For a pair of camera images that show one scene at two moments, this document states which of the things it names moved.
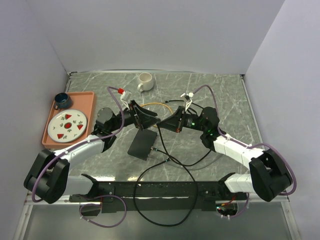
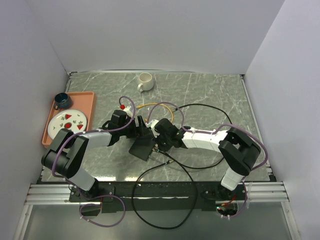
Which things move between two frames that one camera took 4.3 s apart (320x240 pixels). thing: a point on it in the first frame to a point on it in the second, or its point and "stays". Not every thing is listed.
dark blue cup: x=62 y=100 stays
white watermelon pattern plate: x=66 y=125 stays
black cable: x=164 y=146 to x=197 y=167
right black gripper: x=171 y=123 to x=162 y=147
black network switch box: x=142 y=143 stays
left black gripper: x=139 y=122 to x=137 y=131
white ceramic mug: x=147 y=81 stays
